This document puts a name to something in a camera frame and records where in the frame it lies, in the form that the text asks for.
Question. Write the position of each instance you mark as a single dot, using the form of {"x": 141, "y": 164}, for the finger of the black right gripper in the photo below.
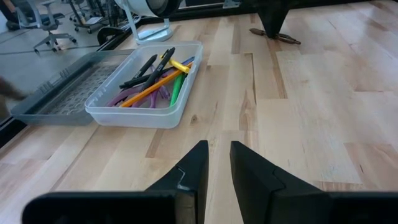
{"x": 273, "y": 15}

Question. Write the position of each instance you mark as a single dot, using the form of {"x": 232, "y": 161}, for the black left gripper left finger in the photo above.
{"x": 189, "y": 186}

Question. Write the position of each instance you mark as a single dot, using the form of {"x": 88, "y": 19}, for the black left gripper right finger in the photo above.
{"x": 264, "y": 196}

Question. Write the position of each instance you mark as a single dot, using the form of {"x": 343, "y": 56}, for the long dark pen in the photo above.
{"x": 289, "y": 39}

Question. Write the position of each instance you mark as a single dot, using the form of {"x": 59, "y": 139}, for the clear plastic supply box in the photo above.
{"x": 136, "y": 118}

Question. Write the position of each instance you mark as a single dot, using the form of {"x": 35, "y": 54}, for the green pen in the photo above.
{"x": 176, "y": 90}

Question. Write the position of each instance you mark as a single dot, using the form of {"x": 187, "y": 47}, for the orange pencil with pink eraser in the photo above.
{"x": 149, "y": 90}

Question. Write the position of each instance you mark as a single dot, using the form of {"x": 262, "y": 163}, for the yellow highlighter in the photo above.
{"x": 178, "y": 66}

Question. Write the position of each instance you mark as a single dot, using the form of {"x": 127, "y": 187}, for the black marker pen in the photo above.
{"x": 146, "y": 67}
{"x": 160, "y": 67}
{"x": 130, "y": 82}

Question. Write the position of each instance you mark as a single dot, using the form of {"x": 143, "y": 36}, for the grey translucent box lid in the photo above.
{"x": 56, "y": 99}

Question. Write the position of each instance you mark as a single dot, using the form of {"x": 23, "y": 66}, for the black rolling stand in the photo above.
{"x": 93, "y": 21}

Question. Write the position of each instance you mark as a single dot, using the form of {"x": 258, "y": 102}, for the grey office chair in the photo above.
{"x": 51, "y": 23}

